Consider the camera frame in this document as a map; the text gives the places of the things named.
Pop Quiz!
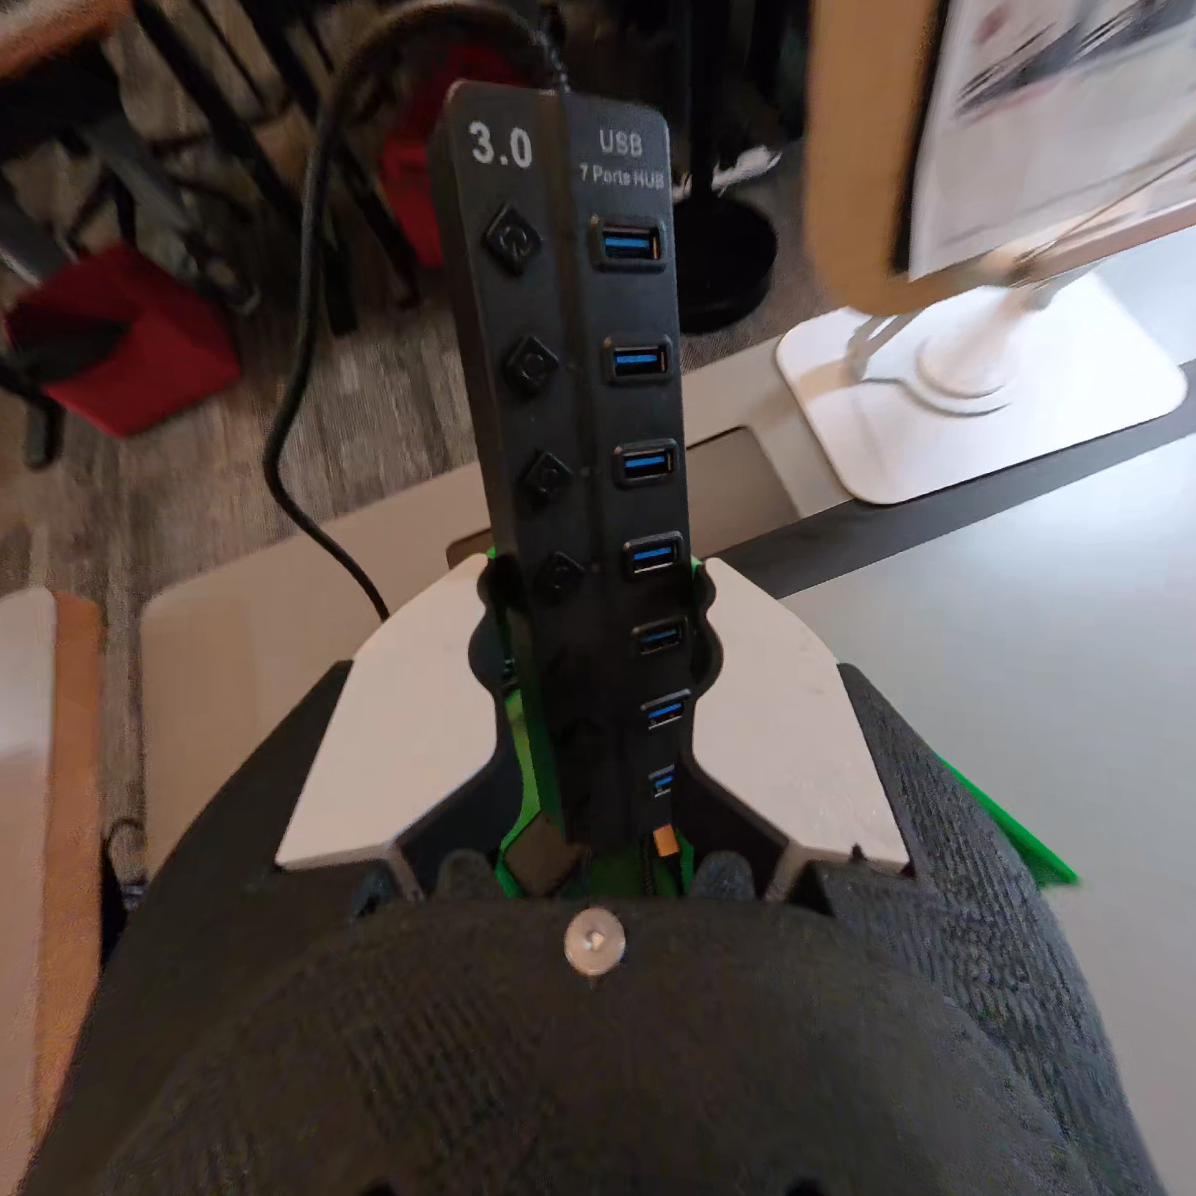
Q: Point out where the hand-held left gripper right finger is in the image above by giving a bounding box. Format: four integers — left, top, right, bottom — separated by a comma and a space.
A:
685, 558, 915, 898

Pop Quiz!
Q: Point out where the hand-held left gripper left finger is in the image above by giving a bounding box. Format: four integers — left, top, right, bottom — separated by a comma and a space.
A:
275, 554, 525, 899

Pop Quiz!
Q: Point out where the orange USB cable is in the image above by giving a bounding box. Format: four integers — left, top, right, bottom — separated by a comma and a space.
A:
636, 766, 688, 898

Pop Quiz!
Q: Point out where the green plastic bin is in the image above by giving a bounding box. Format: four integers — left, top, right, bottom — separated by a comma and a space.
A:
486, 551, 1081, 902

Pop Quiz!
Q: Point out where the long wooden table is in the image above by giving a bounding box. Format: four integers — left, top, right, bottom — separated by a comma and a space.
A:
0, 586, 106, 1150

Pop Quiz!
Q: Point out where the instruction sheet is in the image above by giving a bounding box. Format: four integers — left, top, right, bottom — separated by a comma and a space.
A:
912, 0, 1196, 276

